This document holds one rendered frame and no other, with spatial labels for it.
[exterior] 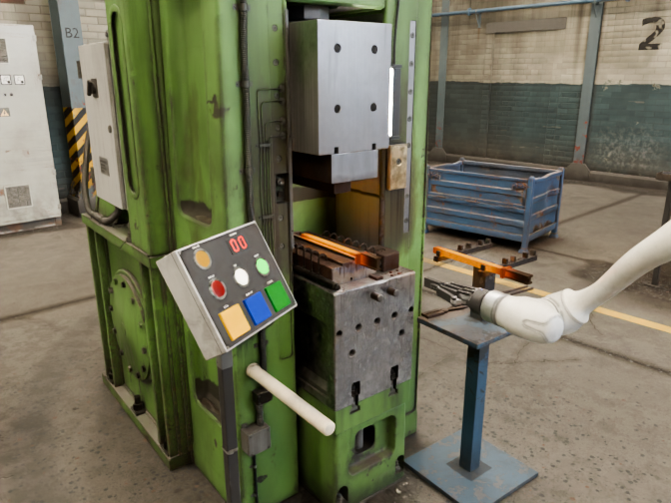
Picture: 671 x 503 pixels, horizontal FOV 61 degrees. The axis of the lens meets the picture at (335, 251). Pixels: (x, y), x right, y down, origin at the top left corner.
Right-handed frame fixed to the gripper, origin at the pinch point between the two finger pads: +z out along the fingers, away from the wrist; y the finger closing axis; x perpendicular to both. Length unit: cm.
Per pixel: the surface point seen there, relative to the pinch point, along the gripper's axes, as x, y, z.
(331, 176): 29.8, -12.4, 35.2
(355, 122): 46, -2, 35
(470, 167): -37, 383, 299
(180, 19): 79, -38, 86
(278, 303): -0.4, -45.2, 16.9
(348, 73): 61, -5, 35
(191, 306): 6, -72, 15
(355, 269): -4.4, -1.8, 34.9
